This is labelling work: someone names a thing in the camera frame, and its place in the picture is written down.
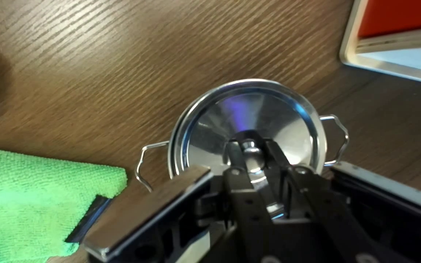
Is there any wooden toy stove box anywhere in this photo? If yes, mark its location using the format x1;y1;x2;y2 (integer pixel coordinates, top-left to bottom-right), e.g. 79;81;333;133
338;0;421;89

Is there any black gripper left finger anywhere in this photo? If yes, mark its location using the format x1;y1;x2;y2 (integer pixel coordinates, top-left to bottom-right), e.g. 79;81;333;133
222;138;289;263

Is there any small steel pot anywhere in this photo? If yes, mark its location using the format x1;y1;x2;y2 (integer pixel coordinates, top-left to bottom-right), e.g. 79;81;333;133
134;112;351;194

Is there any green cloth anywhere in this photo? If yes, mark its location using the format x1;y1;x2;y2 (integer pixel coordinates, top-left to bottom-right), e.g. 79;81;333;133
0;144;130;263

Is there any steel pot lid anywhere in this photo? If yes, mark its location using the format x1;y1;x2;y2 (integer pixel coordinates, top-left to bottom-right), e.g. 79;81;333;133
168;77;330;182

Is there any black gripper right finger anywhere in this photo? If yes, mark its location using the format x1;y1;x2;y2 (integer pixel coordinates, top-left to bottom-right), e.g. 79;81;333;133
241;130;383;263

